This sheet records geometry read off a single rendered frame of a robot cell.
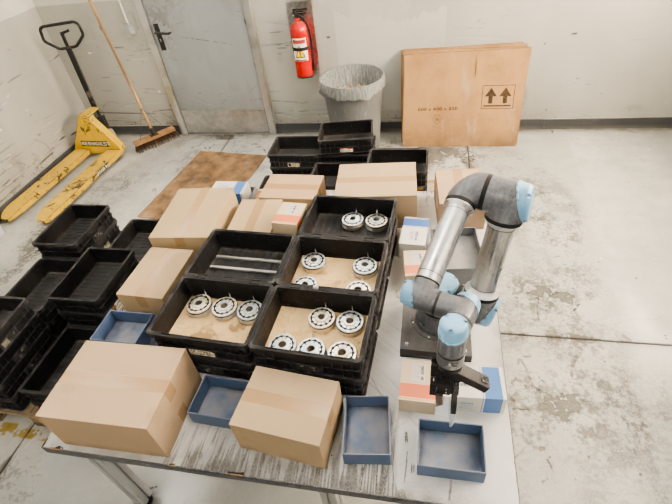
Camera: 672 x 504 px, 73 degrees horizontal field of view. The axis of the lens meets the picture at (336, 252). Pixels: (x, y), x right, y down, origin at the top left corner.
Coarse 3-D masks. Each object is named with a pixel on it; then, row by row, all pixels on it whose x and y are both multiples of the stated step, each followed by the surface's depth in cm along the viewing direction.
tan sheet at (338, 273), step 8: (304, 256) 200; (328, 264) 194; (336, 264) 194; (344, 264) 193; (352, 264) 193; (296, 272) 193; (304, 272) 192; (320, 272) 191; (328, 272) 191; (336, 272) 190; (344, 272) 190; (352, 272) 189; (320, 280) 188; (328, 280) 187; (336, 280) 187; (344, 280) 186; (352, 280) 186; (360, 280) 185; (368, 280) 185
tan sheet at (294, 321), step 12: (288, 312) 176; (300, 312) 176; (336, 312) 174; (276, 324) 173; (288, 324) 172; (300, 324) 171; (300, 336) 167; (324, 336) 166; (336, 336) 165; (360, 336) 164; (360, 348) 160
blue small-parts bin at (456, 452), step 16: (432, 432) 148; (448, 432) 148; (464, 432) 146; (480, 432) 144; (432, 448) 144; (448, 448) 144; (464, 448) 143; (480, 448) 143; (432, 464) 141; (448, 464) 140; (464, 464) 140; (480, 464) 139; (464, 480) 136; (480, 480) 135
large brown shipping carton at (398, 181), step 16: (352, 176) 231; (368, 176) 230; (384, 176) 228; (400, 176) 227; (336, 192) 222; (352, 192) 220; (368, 192) 219; (384, 192) 218; (400, 192) 216; (416, 192) 215; (400, 208) 219; (416, 208) 219; (400, 224) 226
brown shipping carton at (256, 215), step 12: (240, 204) 230; (252, 204) 228; (264, 204) 227; (276, 204) 226; (240, 216) 222; (252, 216) 221; (264, 216) 220; (228, 228) 216; (240, 228) 215; (252, 228) 214; (264, 228) 213
